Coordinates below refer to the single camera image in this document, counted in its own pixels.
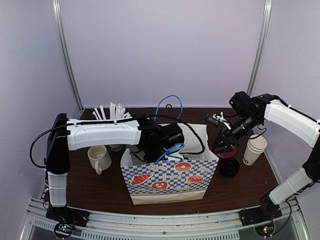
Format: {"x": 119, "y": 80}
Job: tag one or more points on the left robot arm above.
{"x": 73, "y": 134}

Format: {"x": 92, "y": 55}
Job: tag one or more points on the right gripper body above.
{"x": 234, "y": 141}

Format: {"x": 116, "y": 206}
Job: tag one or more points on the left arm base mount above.
{"x": 67, "y": 215}

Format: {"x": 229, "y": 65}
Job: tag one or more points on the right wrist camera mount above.
{"x": 218, "y": 120}

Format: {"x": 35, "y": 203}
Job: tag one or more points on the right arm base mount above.
{"x": 253, "y": 216}

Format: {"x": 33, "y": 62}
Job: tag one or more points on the cream ceramic mug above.
{"x": 99, "y": 158}

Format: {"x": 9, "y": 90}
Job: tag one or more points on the blue checkered paper bag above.
{"x": 181, "y": 176}

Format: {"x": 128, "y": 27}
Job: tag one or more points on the paper cup holding straws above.
{"x": 116, "y": 112}

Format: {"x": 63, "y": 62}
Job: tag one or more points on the red floral plate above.
{"x": 227, "y": 155}

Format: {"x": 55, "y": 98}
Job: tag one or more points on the aluminium front rail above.
{"x": 225, "y": 225}

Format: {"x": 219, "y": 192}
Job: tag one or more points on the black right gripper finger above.
{"x": 216, "y": 144}
{"x": 224, "y": 149}

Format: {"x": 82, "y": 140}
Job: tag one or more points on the stack of paper cups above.
{"x": 256, "y": 145}

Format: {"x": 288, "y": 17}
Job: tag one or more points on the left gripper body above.
{"x": 152, "y": 155}

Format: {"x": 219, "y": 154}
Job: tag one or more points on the stack of black lids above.
{"x": 229, "y": 167}

